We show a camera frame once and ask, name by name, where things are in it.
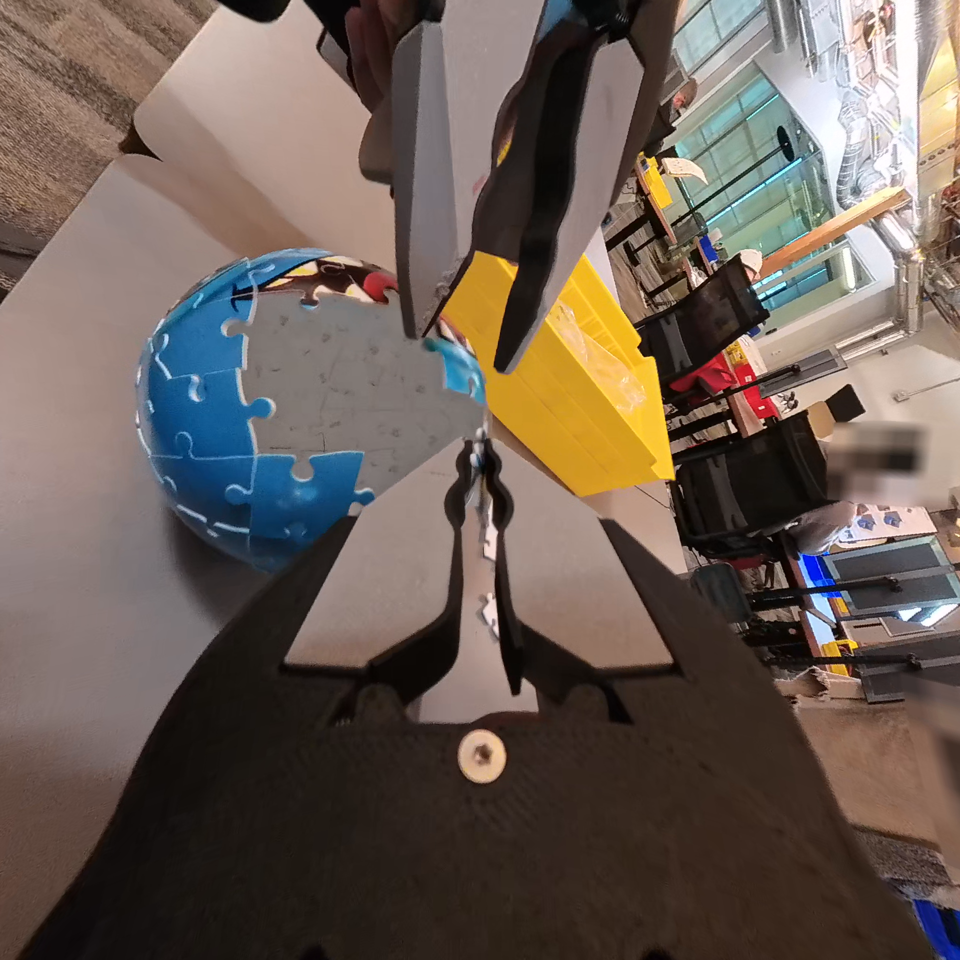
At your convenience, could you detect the black floor stand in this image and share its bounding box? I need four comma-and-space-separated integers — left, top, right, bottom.
671, 123, 798, 226

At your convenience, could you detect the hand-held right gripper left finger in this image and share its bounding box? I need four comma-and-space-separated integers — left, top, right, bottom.
283, 438, 481, 706

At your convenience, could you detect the tan and black box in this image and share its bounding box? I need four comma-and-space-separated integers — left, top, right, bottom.
806, 384, 869, 444

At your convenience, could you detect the person's left hand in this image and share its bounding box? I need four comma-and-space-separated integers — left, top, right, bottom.
345, 0, 412, 183

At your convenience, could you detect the yellow plastic bin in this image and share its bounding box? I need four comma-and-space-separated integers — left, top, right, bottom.
441, 251, 676, 498

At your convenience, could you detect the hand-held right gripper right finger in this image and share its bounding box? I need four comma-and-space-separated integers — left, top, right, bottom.
480, 438, 676, 699

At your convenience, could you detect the clear plastic bag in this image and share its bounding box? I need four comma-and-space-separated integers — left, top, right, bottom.
551, 303, 648, 421

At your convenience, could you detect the silver ventilation duct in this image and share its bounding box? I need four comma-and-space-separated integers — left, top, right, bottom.
834, 82, 931, 339

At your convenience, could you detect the blue puzzle ball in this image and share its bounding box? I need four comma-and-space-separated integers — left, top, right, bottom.
135, 249, 489, 575

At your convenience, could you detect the wooden beam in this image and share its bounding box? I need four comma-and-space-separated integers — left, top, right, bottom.
757, 186, 912, 275

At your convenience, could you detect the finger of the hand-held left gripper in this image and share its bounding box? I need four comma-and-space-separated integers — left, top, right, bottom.
390, 0, 552, 340
472, 33, 648, 376

